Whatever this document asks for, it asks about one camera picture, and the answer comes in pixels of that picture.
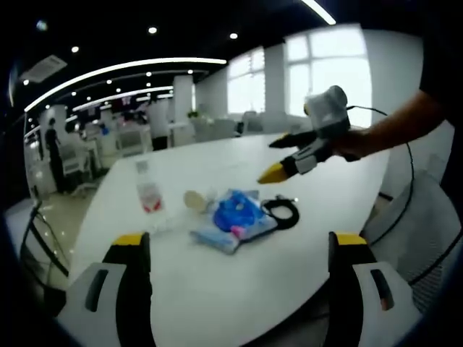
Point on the window with blinds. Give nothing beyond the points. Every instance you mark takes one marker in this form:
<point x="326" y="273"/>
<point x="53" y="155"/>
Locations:
<point x="246" y="86"/>

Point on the clear plastic water bottle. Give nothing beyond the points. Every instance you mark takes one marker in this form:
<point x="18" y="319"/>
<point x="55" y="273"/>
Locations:
<point x="149" y="188"/>

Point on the large bright window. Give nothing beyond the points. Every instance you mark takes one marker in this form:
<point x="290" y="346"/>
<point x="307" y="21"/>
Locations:
<point x="332" y="65"/>

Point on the curved ceiling light strip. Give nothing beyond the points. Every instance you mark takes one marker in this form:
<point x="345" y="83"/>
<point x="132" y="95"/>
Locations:
<point x="144" y="63"/>

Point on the grey mesh office chair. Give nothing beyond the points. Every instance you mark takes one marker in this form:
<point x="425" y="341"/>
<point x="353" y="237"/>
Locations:
<point x="416" y="224"/>

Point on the ceiling air conditioner vent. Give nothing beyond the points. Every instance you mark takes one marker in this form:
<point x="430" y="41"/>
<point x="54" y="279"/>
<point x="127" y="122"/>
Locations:
<point x="43" y="68"/>

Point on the blue tissue pack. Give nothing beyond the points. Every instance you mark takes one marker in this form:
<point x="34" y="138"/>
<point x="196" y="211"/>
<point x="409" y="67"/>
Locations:
<point x="235" y="209"/>

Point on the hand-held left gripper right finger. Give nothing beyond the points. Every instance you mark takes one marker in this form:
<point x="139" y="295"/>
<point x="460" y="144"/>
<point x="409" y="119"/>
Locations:
<point x="361" y="318"/>

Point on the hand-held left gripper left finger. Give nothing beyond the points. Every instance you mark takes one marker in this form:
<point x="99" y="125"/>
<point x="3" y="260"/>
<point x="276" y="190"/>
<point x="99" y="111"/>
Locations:
<point x="108" y="318"/>

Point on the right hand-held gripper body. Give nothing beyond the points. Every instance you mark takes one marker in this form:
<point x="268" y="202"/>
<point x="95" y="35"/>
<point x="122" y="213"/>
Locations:
<point x="331" y="112"/>

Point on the white office chair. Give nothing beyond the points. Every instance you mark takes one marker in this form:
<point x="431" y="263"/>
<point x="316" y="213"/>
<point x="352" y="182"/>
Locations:
<point x="74" y="160"/>
<point x="132" y="142"/>

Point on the white paper cup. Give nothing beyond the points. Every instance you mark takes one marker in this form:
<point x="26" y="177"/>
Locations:
<point x="195" y="202"/>

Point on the green potted plant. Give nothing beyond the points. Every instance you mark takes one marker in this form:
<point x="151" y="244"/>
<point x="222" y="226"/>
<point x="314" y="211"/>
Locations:
<point x="192" y="114"/>

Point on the pale blue wet wipes pack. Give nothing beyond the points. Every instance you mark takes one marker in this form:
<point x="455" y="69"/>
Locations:
<point x="224" y="244"/>

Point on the round ceiling spotlights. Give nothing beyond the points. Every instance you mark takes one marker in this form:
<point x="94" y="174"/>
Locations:
<point x="152" y="30"/>

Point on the white tabletop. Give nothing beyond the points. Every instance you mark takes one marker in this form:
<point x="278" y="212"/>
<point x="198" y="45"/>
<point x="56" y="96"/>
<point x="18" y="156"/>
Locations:
<point x="235" y="296"/>

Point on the person's right hand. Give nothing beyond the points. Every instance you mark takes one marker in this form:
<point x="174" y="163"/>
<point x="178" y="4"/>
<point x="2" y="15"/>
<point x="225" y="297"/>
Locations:
<point x="352" y="144"/>

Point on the black metal frame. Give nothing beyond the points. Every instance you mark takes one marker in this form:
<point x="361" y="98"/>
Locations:
<point x="54" y="260"/>

